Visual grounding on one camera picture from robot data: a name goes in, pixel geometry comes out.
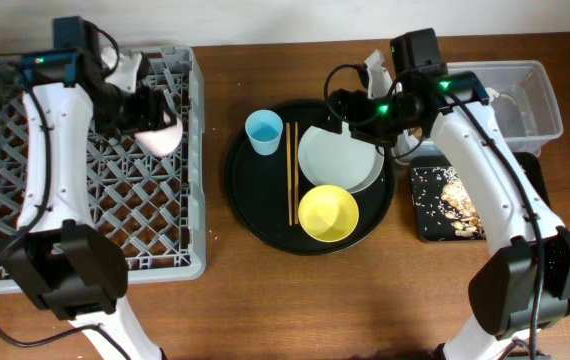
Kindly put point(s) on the round black tray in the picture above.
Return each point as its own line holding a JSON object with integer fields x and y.
{"x": 256, "y": 187}

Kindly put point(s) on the wooden chopstick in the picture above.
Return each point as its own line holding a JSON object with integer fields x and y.
{"x": 289, "y": 174}
{"x": 296, "y": 174}

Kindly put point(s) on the pale green plate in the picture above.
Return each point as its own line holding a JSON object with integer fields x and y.
{"x": 327, "y": 158}

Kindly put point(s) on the grey dishwasher rack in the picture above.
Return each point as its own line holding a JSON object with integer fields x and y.
{"x": 152, "y": 207}

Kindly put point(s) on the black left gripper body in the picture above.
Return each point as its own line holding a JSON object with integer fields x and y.
{"x": 139, "y": 111}

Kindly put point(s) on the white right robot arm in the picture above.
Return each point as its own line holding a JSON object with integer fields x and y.
{"x": 525, "y": 285}

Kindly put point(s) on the black rectangular tray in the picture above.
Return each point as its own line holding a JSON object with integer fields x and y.
{"x": 425, "y": 225}

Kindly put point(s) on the clear plastic bin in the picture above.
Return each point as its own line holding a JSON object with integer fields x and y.
{"x": 523, "y": 100}

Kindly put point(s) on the left wooden chopstick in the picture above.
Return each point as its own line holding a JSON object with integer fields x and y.
{"x": 289, "y": 174}

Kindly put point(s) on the right wooden chopstick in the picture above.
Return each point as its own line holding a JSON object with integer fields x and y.
{"x": 296, "y": 174}

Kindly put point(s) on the food scraps rice and peanuts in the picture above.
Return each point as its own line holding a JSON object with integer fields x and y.
{"x": 457, "y": 207}

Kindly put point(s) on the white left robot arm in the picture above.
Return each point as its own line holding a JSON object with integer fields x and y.
{"x": 58, "y": 258}

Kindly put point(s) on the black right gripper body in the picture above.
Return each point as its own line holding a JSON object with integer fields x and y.
{"x": 379, "y": 118}

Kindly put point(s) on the pink plastic cup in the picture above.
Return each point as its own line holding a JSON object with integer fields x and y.
{"x": 162, "y": 142}

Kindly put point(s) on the yellow bowl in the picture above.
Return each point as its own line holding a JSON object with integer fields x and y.
{"x": 328, "y": 213}

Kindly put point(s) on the blue plastic cup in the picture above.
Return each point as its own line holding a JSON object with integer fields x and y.
{"x": 264, "y": 129}

